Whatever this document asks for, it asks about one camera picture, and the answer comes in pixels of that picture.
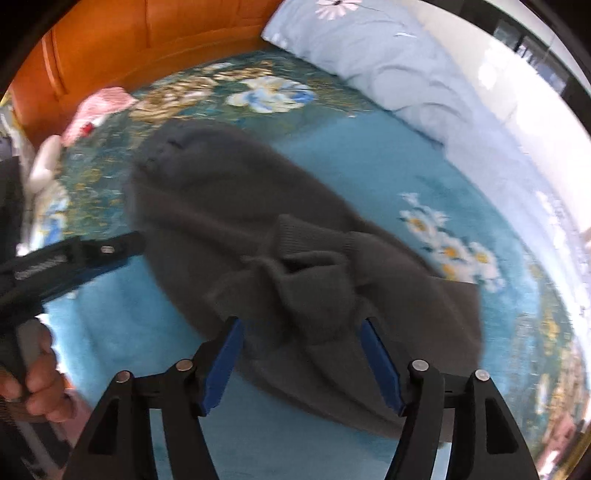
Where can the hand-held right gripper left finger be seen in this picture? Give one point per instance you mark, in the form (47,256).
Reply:
(221,364)

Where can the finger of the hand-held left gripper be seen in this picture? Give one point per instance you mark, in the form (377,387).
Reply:
(108,251)

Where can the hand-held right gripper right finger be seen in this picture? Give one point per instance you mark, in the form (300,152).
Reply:
(378,364)

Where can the dark grey sweatpants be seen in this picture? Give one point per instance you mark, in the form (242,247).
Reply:
(240,221)

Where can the person's left hand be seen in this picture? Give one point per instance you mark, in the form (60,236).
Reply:
(44,383)

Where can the white soft object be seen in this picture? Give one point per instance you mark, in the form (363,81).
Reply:
(44,161)

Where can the pink and white cloth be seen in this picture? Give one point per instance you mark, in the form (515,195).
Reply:
(97,108)

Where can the blue floral blanket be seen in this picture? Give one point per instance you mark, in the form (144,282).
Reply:
(369,161)

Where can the orange wooden headboard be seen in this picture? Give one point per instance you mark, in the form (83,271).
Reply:
(115,46)

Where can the white wardrobe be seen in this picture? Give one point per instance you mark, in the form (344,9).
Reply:
(508,115)

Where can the light blue floral pillow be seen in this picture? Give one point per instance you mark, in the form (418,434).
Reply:
(392,60)

